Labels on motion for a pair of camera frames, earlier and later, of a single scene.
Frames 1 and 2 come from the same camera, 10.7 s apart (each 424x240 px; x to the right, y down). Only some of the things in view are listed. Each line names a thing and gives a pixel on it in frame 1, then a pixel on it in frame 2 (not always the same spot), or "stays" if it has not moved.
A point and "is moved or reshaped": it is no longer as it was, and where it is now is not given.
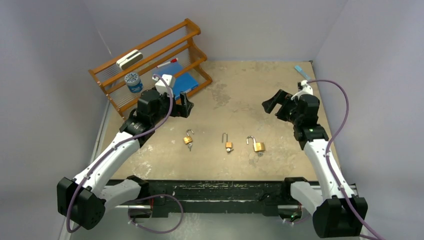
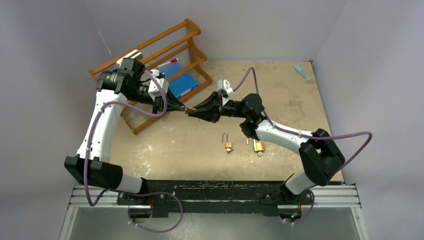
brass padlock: [228, 145] stays
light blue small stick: [303, 73] stays
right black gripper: [281, 98] to [209, 110]
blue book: [183, 82] stays
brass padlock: [258, 146] stays
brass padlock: [188, 139] is moved or reshaped
